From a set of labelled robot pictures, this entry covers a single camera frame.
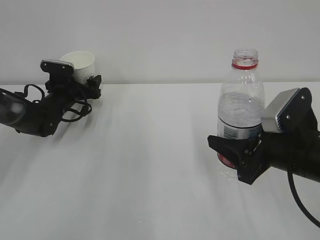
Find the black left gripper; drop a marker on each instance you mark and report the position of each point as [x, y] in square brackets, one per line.
[89, 90]

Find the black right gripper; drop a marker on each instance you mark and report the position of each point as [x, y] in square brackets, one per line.
[247, 155]

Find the white paper cup green logo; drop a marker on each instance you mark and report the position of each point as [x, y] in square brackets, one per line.
[84, 65]

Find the clear plastic water bottle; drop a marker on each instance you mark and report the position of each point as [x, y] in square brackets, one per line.
[242, 98]

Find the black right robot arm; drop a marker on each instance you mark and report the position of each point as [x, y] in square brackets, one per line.
[290, 140]

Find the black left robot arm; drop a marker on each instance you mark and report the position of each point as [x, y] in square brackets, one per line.
[64, 100]

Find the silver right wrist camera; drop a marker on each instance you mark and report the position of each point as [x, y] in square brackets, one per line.
[270, 118]

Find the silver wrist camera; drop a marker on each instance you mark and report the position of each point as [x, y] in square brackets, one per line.
[46, 62]
[270, 118]

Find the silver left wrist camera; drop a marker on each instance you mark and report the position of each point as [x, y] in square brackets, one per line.
[46, 62]

